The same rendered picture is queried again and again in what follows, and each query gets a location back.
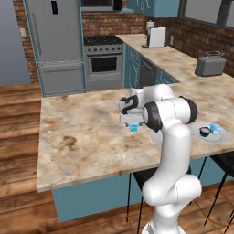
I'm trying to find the black microwave oven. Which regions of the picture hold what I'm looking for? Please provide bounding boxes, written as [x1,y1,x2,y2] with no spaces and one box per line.
[80,0,123,13]

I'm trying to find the grey fridge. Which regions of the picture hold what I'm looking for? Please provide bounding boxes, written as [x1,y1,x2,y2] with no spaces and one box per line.
[23,0,88,98]

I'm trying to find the grey toaster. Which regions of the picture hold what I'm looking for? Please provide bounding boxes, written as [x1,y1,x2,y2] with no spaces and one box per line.
[194,50,228,78]

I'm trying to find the black yogurt container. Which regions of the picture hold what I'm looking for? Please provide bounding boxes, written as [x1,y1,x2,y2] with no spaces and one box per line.
[198,126,212,138]

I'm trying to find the steel oven with hob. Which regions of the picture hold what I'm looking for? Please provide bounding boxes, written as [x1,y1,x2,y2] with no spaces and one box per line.
[82,35,125,91]

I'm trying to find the blue yogurt container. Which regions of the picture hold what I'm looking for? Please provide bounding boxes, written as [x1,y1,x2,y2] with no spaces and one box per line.
[128,122,140,133]
[208,122,222,136]

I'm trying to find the grey round plate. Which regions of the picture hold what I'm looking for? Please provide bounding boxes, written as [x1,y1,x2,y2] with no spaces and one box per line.
[190,121,230,145]
[150,128,165,147]

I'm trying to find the black dishwasher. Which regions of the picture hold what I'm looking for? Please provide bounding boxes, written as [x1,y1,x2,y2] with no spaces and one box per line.
[139,57,159,88]

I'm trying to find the teal island cabinet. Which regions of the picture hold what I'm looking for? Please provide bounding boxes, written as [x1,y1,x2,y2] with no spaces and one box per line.
[51,155,234,224]

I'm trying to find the window with dark frame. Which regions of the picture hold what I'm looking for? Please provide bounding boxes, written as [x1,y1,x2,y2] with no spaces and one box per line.
[178,0,234,31]

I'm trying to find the white coffee machine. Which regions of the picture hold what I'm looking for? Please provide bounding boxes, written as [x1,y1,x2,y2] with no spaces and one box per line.
[141,20,167,49]

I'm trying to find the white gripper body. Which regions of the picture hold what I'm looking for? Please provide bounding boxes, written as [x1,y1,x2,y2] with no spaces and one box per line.
[119,112,145,128]

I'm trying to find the teal wall cupboards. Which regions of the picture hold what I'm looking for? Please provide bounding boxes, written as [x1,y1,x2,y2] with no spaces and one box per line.
[126,0,181,19]

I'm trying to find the teal base cupboards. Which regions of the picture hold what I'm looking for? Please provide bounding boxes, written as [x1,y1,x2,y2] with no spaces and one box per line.
[122,43,181,90]

